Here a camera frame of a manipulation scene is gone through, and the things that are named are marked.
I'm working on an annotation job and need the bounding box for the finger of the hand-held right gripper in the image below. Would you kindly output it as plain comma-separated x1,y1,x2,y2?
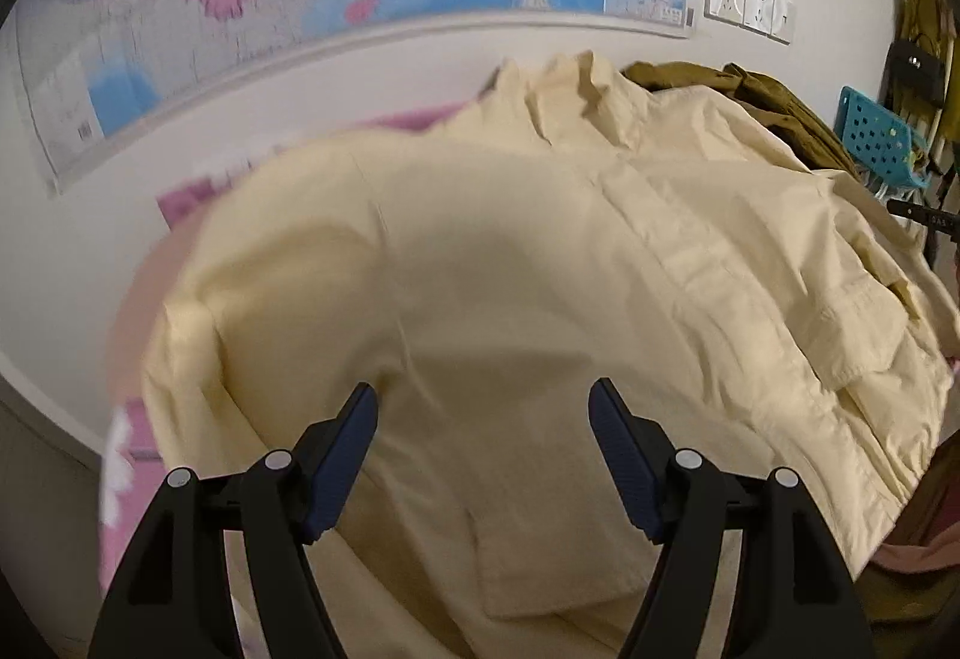
887,198,960,264

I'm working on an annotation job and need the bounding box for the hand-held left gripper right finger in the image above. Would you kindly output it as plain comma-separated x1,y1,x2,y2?
589,376,877,659

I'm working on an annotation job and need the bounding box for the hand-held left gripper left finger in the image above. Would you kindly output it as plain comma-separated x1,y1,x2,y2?
88,381,378,659

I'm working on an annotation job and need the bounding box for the cream yellow shirt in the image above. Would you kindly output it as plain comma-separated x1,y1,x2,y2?
142,50,958,659

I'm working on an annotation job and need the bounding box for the rack with yellow clothes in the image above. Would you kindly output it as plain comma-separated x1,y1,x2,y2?
896,0,960,145

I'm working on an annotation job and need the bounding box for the blue perforated plastic basket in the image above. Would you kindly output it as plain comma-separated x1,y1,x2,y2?
836,85,931,195

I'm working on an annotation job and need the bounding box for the olive green jacket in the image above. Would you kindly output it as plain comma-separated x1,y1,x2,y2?
622,59,863,182

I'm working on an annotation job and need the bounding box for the beige pink pillow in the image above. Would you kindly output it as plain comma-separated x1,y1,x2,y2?
105,228,205,422

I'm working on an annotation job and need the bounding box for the dark olive cloth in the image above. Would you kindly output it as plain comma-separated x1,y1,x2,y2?
855,404,960,630

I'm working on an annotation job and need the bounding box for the dusty pink cloth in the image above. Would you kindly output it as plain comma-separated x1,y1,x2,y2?
871,539,960,579

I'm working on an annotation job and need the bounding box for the pink bed sheet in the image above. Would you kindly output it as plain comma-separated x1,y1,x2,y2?
97,74,500,659

